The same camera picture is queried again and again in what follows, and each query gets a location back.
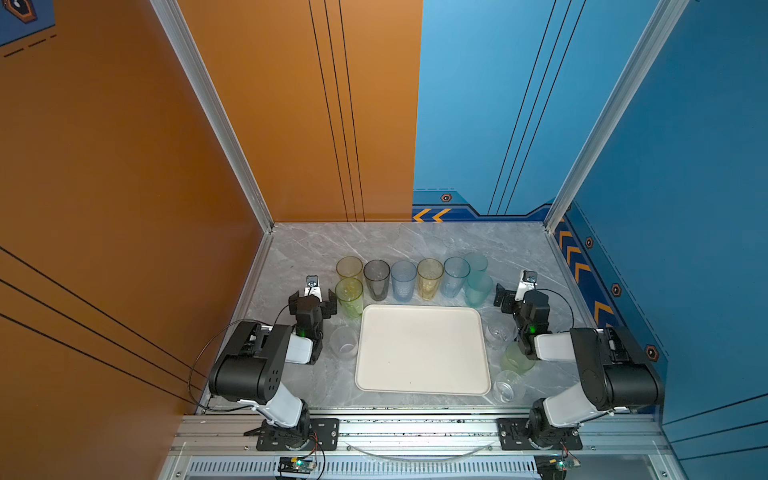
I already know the clear faceted cup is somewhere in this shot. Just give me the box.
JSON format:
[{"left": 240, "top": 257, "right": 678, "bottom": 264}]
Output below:
[{"left": 483, "top": 321, "right": 516, "bottom": 349}]

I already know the clear textured cup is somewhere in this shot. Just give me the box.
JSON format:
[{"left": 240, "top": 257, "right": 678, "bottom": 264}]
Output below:
[{"left": 329, "top": 327, "right": 359, "bottom": 360}]

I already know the teal textured cup front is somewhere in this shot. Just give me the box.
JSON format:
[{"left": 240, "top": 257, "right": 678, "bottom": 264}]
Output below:
[{"left": 465, "top": 271, "right": 494, "bottom": 308}]

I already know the teal textured cup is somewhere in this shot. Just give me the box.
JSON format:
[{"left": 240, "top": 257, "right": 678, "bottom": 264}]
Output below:
[
  {"left": 465, "top": 271, "right": 494, "bottom": 308},
  {"left": 464, "top": 252, "right": 489, "bottom": 279}
]

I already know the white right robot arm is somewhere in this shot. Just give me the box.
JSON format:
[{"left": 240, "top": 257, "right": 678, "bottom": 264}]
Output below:
[{"left": 494, "top": 285, "right": 664, "bottom": 436}]

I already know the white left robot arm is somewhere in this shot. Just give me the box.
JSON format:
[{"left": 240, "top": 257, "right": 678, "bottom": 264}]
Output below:
[{"left": 208, "top": 292, "right": 337, "bottom": 441}]

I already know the cream rectangular tray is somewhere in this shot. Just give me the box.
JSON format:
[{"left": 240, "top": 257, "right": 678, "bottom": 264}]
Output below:
[{"left": 355, "top": 304, "right": 491, "bottom": 396}]

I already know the green tinted cup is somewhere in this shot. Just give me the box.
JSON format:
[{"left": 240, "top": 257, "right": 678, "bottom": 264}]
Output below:
[{"left": 335, "top": 277, "right": 364, "bottom": 319}]

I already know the light green cup right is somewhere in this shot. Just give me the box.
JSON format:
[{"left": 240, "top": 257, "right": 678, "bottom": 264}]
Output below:
[{"left": 500, "top": 343, "right": 536, "bottom": 375}]

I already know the yellow-brown tinted cup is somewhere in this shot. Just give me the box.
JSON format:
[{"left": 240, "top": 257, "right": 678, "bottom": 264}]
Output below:
[{"left": 336, "top": 256, "right": 364, "bottom": 282}]

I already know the clear cup front right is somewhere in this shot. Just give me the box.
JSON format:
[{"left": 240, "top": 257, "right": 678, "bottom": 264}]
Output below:
[{"left": 493, "top": 370, "right": 526, "bottom": 405}]

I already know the grey smoked cup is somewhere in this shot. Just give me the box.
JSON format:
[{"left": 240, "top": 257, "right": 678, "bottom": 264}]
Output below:
[{"left": 363, "top": 259, "right": 391, "bottom": 301}]

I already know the light blue cup right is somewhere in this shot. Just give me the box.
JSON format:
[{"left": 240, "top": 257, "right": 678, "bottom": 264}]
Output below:
[{"left": 441, "top": 256, "right": 471, "bottom": 298}]

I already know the light blue cup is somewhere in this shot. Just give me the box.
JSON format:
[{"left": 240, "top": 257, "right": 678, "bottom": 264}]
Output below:
[
  {"left": 441, "top": 256, "right": 471, "bottom": 298},
  {"left": 391, "top": 260, "right": 417, "bottom": 303}
]

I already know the light blue cup left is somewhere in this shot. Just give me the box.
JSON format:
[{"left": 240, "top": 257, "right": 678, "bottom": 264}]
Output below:
[{"left": 391, "top": 260, "right": 417, "bottom": 303}]

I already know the yellow tinted cup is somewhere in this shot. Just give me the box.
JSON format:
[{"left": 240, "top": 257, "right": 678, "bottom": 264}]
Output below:
[{"left": 417, "top": 258, "right": 444, "bottom": 301}]

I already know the right circuit board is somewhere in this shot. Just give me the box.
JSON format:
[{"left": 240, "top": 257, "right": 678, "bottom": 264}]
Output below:
[{"left": 534, "top": 456, "right": 579, "bottom": 480}]

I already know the left green circuit board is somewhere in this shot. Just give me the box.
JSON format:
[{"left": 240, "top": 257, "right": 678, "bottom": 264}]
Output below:
[{"left": 277, "top": 457, "right": 319, "bottom": 479}]

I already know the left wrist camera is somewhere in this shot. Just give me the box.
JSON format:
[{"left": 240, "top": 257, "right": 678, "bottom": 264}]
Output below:
[{"left": 304, "top": 275, "right": 323, "bottom": 301}]

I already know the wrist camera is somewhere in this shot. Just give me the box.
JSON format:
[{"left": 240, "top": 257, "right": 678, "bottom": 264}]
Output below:
[
  {"left": 304, "top": 275, "right": 323, "bottom": 301},
  {"left": 515, "top": 270, "right": 538, "bottom": 301}
]

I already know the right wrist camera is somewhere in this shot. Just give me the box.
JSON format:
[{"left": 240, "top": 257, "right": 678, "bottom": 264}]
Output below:
[{"left": 515, "top": 270, "right": 538, "bottom": 301}]

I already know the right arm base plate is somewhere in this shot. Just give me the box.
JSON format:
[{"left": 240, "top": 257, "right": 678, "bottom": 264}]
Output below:
[{"left": 496, "top": 418, "right": 583, "bottom": 451}]

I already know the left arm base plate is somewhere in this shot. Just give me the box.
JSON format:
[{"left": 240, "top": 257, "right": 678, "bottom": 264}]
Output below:
[{"left": 256, "top": 417, "right": 340, "bottom": 452}]

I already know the aluminium front rail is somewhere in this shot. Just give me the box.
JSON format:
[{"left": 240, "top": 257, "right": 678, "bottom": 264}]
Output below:
[{"left": 159, "top": 408, "right": 686, "bottom": 479}]

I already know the right aluminium corner post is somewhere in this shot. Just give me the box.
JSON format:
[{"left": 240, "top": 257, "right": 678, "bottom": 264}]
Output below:
[{"left": 544, "top": 0, "right": 689, "bottom": 234}]

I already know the aluminium corner post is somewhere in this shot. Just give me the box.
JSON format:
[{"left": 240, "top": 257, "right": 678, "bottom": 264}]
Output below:
[
  {"left": 544, "top": 0, "right": 689, "bottom": 234},
  {"left": 150, "top": 0, "right": 274, "bottom": 234}
]

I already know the left aluminium corner post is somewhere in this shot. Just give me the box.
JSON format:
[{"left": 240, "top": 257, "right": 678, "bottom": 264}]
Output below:
[{"left": 150, "top": 0, "right": 274, "bottom": 234}]

